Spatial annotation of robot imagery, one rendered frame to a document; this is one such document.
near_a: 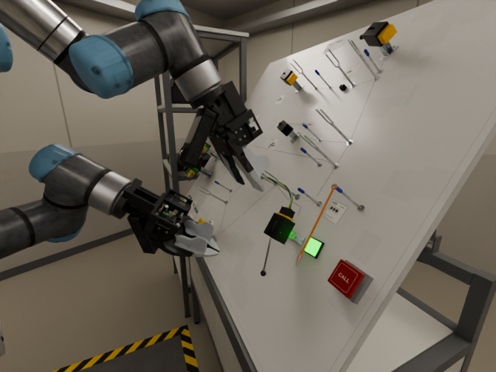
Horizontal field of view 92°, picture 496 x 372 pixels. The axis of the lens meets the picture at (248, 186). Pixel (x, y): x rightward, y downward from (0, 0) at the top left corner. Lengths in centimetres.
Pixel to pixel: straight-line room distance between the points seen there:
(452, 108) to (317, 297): 46
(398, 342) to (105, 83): 90
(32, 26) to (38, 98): 234
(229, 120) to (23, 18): 33
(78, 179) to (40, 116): 236
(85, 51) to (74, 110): 251
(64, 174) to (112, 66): 21
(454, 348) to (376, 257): 48
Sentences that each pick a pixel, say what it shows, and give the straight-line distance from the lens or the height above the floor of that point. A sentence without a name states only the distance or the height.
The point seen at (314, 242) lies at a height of 112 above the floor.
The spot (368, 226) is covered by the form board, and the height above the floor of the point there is 118.
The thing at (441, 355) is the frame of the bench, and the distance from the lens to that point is 91.
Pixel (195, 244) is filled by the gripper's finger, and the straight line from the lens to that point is 49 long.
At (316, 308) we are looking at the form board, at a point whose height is 103.
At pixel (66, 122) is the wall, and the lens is 288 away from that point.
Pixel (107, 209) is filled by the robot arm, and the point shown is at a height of 124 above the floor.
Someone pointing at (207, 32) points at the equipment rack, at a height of 183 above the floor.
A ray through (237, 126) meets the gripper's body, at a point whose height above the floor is 138.
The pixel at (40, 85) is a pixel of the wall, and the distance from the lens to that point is 286.
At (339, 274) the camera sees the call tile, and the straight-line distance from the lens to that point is 50.
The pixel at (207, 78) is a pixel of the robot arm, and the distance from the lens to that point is 44.
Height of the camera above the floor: 140
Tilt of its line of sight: 17 degrees down
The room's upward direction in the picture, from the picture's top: straight up
